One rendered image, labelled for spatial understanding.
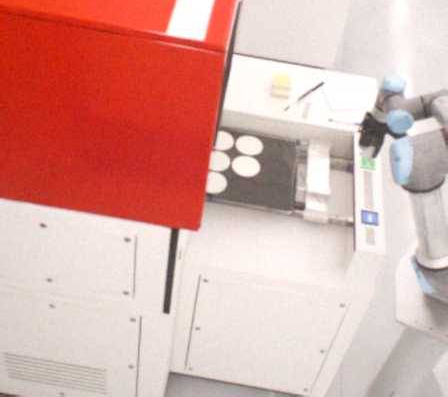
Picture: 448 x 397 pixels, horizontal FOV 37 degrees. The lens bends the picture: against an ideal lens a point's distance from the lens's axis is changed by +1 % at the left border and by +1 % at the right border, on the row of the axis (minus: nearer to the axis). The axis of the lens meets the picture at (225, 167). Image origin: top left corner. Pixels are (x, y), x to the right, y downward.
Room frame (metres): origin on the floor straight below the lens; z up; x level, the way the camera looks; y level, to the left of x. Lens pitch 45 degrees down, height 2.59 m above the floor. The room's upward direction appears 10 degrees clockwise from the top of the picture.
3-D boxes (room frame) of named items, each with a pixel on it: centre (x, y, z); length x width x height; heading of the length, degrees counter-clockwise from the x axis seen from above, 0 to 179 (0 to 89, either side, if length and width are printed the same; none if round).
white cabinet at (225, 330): (1.76, -0.24, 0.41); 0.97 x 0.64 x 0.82; 0
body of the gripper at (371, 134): (1.74, -0.47, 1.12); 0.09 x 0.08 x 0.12; 90
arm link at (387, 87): (1.74, -0.48, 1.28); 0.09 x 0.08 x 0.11; 10
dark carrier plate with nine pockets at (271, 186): (1.68, -0.07, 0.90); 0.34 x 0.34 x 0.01; 0
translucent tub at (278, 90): (2.04, -0.16, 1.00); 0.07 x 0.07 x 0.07; 2
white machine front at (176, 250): (1.49, 0.09, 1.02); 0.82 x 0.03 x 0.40; 0
